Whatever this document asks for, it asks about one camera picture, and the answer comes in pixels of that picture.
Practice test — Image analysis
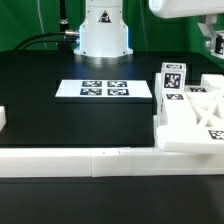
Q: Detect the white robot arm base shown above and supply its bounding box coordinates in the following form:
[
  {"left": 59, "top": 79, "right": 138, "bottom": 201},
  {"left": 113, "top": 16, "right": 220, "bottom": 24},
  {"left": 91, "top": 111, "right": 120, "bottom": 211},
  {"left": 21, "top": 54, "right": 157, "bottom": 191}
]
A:
[{"left": 74, "top": 0, "right": 133, "bottom": 65}]

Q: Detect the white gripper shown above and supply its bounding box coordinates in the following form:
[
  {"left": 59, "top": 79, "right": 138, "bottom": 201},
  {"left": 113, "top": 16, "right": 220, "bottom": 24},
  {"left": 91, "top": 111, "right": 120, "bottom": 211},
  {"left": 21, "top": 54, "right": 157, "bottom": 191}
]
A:
[{"left": 148, "top": 0, "right": 224, "bottom": 52}]

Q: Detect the white chair back frame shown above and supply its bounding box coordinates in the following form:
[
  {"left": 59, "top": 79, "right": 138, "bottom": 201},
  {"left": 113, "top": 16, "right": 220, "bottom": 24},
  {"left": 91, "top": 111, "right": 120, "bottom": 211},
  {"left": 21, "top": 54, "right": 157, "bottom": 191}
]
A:
[{"left": 154, "top": 73, "right": 224, "bottom": 154}]

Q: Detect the white tag plate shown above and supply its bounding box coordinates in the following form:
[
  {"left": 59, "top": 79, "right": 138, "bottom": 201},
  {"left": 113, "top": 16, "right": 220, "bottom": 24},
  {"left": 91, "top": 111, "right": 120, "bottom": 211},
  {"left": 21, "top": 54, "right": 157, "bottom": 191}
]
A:
[{"left": 56, "top": 80, "right": 152, "bottom": 99}]

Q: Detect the white U-shaped fence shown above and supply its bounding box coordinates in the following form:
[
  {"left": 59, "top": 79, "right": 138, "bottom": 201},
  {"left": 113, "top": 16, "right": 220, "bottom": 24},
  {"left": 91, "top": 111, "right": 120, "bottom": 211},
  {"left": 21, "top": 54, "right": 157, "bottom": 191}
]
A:
[{"left": 0, "top": 105, "right": 224, "bottom": 178}]

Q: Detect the black cable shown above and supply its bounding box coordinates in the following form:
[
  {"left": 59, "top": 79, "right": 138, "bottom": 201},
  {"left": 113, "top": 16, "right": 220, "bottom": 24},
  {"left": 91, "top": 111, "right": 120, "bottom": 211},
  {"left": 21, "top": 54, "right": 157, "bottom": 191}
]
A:
[{"left": 13, "top": 29, "right": 80, "bottom": 51}]

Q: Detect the white tagged cube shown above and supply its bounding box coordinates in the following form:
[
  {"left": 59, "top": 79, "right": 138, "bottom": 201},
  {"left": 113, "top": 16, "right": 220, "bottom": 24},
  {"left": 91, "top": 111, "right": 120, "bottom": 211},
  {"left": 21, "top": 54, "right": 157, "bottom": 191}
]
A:
[
  {"left": 212, "top": 31, "right": 224, "bottom": 59},
  {"left": 161, "top": 62, "right": 187, "bottom": 92}
]

